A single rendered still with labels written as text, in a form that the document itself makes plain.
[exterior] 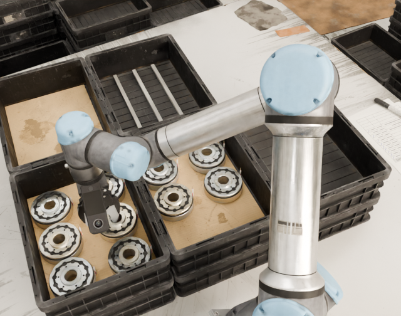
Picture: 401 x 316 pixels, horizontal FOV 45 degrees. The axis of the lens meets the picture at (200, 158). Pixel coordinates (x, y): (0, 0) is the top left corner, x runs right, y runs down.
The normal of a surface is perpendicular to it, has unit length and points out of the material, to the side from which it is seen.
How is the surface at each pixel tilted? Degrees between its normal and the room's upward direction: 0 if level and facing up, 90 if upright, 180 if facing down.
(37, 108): 0
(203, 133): 66
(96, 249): 0
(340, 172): 0
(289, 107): 42
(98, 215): 33
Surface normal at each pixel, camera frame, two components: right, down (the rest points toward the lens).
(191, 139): -0.22, 0.43
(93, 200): 0.20, -0.18
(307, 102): -0.36, -0.05
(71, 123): -0.02, -0.65
